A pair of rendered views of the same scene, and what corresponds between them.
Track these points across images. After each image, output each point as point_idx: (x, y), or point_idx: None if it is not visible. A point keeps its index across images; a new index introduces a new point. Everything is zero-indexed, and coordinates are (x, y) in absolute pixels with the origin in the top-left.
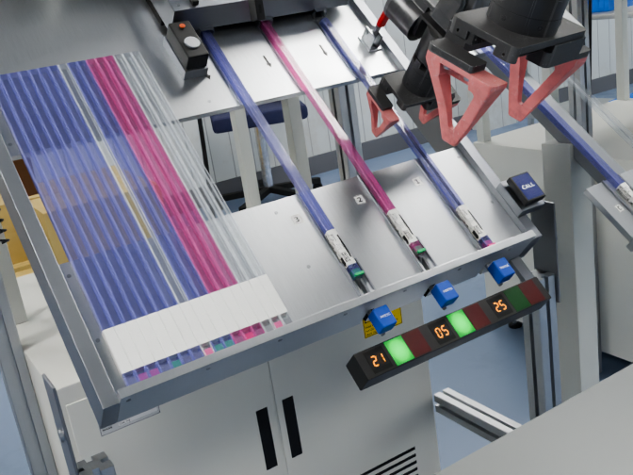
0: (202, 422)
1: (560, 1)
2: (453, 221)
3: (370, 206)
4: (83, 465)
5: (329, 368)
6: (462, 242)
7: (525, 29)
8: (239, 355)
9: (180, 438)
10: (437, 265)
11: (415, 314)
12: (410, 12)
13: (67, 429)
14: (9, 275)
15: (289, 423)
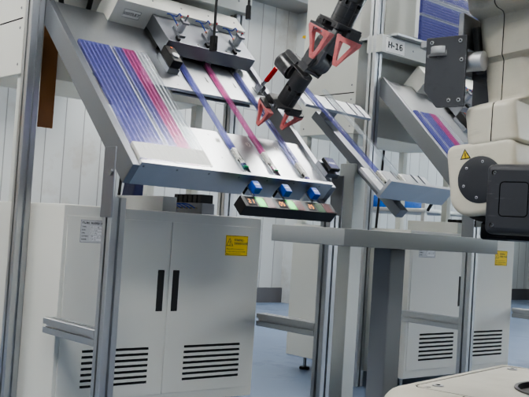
0: (129, 261)
1: (354, 15)
2: (292, 168)
3: (253, 149)
4: None
5: (201, 264)
6: (295, 177)
7: (342, 21)
8: (190, 171)
9: None
10: None
11: (255, 254)
12: (287, 63)
13: (64, 229)
14: None
15: (174, 287)
